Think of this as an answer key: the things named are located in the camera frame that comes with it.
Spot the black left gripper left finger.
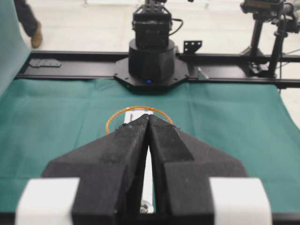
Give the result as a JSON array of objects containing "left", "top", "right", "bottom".
[{"left": 42, "top": 114, "right": 150, "bottom": 225}]

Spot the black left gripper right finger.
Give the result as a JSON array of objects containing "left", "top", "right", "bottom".
[{"left": 148, "top": 115, "right": 248, "bottom": 225}]

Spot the orange rubber band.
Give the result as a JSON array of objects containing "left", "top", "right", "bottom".
[{"left": 105, "top": 106, "right": 173, "bottom": 135}]

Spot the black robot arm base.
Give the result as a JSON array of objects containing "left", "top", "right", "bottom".
[{"left": 113, "top": 0, "right": 189, "bottom": 90}]

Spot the lower silver pulley shaft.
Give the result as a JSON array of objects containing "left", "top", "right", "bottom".
[{"left": 140, "top": 200, "right": 154, "bottom": 214}]

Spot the green table cloth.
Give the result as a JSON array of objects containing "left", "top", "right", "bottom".
[{"left": 0, "top": 78, "right": 300, "bottom": 215}]

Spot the person's leg and shoe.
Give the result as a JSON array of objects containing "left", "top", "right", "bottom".
[{"left": 14, "top": 0, "right": 43, "bottom": 49}]

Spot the white aluminium rail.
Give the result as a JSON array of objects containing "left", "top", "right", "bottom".
[{"left": 124, "top": 110, "right": 154, "bottom": 206}]

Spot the black table frame rail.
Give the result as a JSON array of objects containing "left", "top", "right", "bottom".
[{"left": 15, "top": 51, "right": 300, "bottom": 90}]

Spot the black camera stand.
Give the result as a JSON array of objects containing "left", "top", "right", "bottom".
[{"left": 240, "top": 0, "right": 300, "bottom": 78}]

